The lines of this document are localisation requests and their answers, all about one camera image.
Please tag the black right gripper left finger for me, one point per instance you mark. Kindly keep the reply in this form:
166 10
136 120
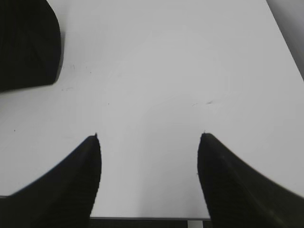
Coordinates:
61 198

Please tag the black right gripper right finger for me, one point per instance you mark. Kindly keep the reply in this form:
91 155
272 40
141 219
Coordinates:
238 196

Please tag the black canvas tote bag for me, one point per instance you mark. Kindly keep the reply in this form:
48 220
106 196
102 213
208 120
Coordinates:
30 44

